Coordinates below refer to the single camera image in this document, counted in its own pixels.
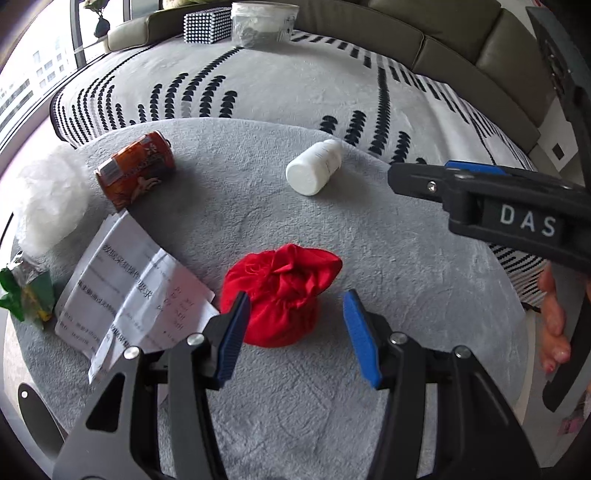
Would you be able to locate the white crumpled plastic bag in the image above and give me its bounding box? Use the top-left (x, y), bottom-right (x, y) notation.
top-left (14, 145), bottom-right (90, 254)

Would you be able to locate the grey-green leather sofa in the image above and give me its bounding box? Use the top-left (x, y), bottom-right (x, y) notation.
top-left (105, 0), bottom-right (561, 153)

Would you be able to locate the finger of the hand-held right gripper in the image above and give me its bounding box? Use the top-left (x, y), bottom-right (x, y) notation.
top-left (444, 160), bottom-right (570, 191)
top-left (387, 162), bottom-right (469, 217)

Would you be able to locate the printed paper sheet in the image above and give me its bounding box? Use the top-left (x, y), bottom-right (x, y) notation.
top-left (55, 210), bottom-right (220, 384)

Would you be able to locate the black white-dotted box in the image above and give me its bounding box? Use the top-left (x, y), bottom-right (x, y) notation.
top-left (184, 8), bottom-right (232, 44)

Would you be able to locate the clear plastic container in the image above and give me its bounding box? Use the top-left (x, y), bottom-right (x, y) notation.
top-left (231, 2), bottom-right (300, 49)

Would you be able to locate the person's right hand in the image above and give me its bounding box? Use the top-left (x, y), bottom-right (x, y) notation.
top-left (538, 265), bottom-right (572, 374)

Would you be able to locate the window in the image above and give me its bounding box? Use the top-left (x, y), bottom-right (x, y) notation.
top-left (0, 0), bottom-right (93, 153)

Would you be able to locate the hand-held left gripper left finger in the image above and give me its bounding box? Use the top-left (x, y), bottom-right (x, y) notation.
top-left (52, 291), bottom-right (252, 480)

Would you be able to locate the orange snack packet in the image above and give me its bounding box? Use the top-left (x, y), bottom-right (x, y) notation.
top-left (95, 130), bottom-right (176, 212)

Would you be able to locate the white black-striped blanket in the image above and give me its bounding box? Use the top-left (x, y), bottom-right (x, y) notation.
top-left (50, 28), bottom-right (550, 310)

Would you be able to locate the green crumpled wrapper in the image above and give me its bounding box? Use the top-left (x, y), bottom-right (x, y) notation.
top-left (0, 254), bottom-right (56, 330)

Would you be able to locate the red cloth pouch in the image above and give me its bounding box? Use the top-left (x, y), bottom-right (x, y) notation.
top-left (219, 244), bottom-right (343, 348)

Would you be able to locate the white pill bottle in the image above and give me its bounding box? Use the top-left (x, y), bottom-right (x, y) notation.
top-left (285, 140), bottom-right (343, 196)

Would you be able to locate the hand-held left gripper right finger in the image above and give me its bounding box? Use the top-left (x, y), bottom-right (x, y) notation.
top-left (342, 290), bottom-right (541, 480)

